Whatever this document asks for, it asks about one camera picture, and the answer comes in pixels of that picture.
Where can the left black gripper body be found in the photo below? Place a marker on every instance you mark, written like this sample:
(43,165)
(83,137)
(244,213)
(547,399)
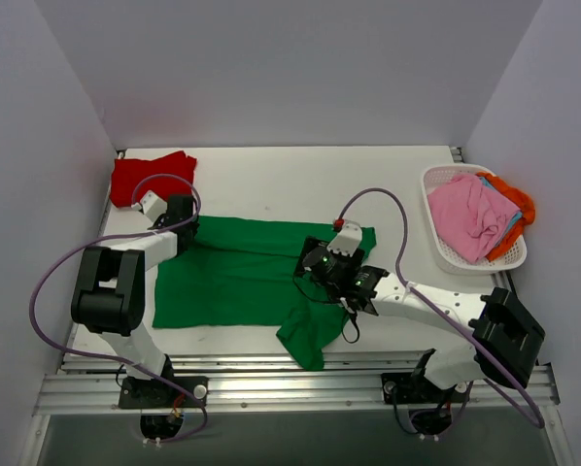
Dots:
(188,233)

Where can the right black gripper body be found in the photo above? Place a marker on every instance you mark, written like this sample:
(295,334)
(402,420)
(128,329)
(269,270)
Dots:
(308,250)

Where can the green t-shirt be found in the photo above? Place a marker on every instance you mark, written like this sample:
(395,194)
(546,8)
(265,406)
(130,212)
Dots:
(239,272)

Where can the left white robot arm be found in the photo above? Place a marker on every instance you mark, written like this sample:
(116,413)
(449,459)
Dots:
(110,291)

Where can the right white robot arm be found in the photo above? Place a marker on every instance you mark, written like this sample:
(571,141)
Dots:
(500,338)

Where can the folded red t-shirt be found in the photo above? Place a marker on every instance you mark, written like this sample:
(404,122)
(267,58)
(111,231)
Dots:
(132,178)

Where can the white plastic laundry basket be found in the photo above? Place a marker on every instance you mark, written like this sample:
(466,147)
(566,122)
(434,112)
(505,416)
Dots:
(445,257)

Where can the pink t-shirt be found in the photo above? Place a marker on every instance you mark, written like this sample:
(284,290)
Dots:
(469,217)

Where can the light blue t-shirt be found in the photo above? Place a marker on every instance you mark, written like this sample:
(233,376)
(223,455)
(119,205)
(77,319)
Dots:
(516,216)

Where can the orange t-shirt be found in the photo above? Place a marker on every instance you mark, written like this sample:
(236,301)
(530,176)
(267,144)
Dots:
(525,205)

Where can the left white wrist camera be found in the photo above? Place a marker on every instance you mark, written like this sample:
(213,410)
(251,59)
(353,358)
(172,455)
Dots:
(150,205)

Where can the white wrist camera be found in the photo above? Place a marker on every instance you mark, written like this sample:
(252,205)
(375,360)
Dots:
(150,205)
(347,239)

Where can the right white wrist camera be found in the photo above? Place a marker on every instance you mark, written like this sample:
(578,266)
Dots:
(347,239)

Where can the aluminium rail frame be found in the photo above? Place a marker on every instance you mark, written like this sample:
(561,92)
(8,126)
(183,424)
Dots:
(247,369)

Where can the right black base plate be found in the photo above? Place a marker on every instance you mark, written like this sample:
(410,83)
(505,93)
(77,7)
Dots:
(403,388)

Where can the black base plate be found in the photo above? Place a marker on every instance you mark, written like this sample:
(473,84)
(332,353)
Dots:
(403,388)
(152,394)

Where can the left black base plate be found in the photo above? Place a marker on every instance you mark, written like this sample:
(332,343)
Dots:
(152,394)

